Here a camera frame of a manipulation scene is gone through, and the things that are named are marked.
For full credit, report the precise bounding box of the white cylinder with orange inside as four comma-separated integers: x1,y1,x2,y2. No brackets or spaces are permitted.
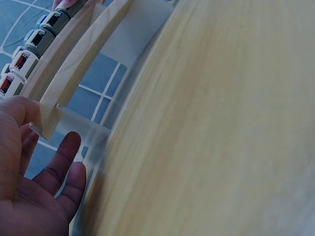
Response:
10,45,42,77
0,64,26,97

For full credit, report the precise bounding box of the grey cylinder with white frame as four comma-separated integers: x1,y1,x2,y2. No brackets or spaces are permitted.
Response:
36,10,72,35
54,1,82,20
23,29,56,54

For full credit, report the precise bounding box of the wooden rack with clear panels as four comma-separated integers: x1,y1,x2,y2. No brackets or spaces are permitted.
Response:
20,0,178,141

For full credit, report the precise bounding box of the person's left hand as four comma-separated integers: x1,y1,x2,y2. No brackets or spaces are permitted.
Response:
0,95,87,236

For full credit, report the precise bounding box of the person's right hand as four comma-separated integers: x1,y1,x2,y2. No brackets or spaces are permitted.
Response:
51,0,77,11

